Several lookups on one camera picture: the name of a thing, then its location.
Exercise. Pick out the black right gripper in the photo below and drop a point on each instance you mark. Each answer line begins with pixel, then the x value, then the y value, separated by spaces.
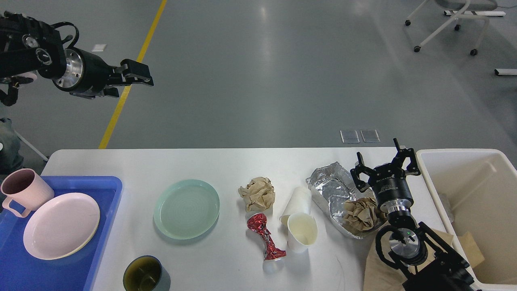
pixel 388 181

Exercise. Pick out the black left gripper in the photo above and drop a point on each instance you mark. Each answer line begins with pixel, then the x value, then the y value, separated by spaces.
pixel 87 75

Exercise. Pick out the light green plate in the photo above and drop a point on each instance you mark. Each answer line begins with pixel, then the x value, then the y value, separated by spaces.
pixel 187 209

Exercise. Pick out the dark teal mug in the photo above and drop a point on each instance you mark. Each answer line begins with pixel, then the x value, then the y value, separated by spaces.
pixel 146 273

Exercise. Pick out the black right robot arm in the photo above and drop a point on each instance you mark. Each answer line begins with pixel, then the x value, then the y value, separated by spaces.
pixel 425 259

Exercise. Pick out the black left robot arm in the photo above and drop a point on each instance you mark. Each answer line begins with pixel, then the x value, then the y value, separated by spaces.
pixel 30 47

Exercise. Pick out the right floor outlet cover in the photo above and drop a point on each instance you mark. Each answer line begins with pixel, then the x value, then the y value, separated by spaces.
pixel 370 135

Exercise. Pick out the floor outlet cover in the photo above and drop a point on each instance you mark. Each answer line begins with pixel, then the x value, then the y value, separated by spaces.
pixel 370 135
pixel 349 136

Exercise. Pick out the left floor outlet cover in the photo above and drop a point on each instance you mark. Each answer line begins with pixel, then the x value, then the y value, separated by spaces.
pixel 349 136

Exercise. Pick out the crumpled brown paper in foil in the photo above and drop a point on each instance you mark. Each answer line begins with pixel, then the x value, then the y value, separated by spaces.
pixel 362 214

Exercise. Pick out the crumpled aluminium foil tray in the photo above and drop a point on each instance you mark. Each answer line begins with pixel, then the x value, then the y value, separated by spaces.
pixel 331 186

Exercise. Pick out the white plastic bin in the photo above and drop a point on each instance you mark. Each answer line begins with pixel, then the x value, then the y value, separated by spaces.
pixel 475 190

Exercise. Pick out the lying white paper cup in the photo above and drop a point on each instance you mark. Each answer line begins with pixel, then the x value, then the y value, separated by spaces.
pixel 299 202

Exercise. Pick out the upright white paper cup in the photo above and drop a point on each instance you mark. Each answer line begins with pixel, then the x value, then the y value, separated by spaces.
pixel 302 232

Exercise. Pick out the brown paper bag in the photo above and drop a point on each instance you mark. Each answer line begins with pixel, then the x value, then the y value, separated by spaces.
pixel 380 277

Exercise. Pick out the cardboard piece in bin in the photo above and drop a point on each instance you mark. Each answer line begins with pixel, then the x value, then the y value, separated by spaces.
pixel 471 249

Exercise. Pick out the crumpled brown paper ball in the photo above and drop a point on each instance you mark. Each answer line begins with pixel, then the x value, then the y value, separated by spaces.
pixel 258 195

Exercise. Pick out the crushed red can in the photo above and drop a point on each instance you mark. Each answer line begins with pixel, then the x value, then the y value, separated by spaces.
pixel 258 224

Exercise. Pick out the person in jeans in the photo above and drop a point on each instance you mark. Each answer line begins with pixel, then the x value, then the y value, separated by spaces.
pixel 10 158

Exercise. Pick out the white floor bar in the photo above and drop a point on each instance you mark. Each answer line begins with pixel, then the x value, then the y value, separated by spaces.
pixel 505 72

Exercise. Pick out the pink mug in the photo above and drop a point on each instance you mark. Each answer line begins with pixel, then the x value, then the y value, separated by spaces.
pixel 26 188

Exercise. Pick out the pink plate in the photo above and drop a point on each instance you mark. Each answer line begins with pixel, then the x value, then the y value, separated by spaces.
pixel 61 226

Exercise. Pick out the white office chair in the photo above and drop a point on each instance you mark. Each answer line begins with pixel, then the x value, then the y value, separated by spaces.
pixel 463 9

